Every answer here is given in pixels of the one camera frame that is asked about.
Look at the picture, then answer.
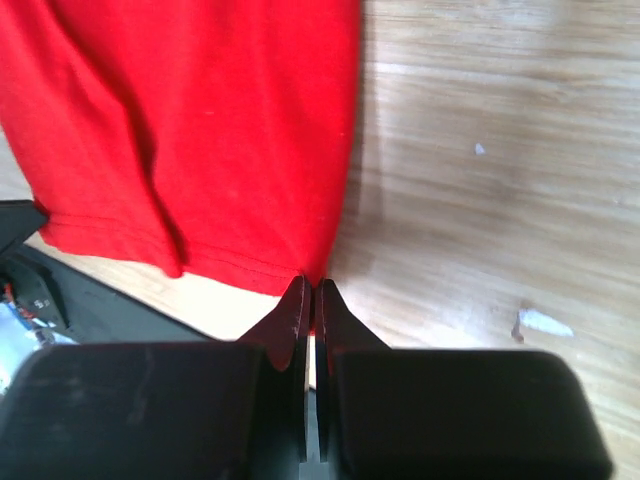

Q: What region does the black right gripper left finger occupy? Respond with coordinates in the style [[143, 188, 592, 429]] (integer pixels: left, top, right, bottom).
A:
[[1, 276, 311, 479]]

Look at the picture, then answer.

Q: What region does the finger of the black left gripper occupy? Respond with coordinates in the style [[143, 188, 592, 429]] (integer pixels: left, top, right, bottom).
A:
[[0, 200, 49, 258]]

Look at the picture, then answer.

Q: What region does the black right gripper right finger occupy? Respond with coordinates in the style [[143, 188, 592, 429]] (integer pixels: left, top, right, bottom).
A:
[[315, 280, 614, 479]]

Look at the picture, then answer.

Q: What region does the red t shirt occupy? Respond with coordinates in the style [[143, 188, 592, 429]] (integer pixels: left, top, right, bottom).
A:
[[1, 0, 361, 295]]

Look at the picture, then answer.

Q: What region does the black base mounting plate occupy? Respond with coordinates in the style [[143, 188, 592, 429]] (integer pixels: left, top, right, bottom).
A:
[[1, 246, 209, 343]]

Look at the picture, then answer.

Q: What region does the white paper scrap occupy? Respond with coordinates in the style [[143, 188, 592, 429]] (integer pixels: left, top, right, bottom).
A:
[[518, 308, 574, 337]]

